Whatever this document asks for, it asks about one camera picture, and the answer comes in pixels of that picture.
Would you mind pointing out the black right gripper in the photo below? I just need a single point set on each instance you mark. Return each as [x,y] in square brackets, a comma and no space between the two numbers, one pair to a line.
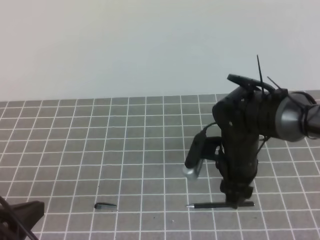
[243,116]

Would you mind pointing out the black pen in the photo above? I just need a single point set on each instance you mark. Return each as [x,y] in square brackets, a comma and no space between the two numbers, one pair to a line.
[215,205]

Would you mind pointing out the black clear pen cap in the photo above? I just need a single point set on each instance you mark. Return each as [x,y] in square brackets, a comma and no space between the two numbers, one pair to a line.
[104,205]

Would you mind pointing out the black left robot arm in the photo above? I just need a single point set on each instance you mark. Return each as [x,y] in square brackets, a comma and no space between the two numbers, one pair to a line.
[18,220]

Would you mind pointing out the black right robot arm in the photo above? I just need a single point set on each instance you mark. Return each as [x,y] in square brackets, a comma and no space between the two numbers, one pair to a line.
[295,118]

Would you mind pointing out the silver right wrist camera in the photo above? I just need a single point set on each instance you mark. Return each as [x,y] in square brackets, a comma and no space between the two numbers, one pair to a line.
[194,161]

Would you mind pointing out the black cable tie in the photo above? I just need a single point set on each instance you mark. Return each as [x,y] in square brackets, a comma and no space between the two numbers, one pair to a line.
[262,85]

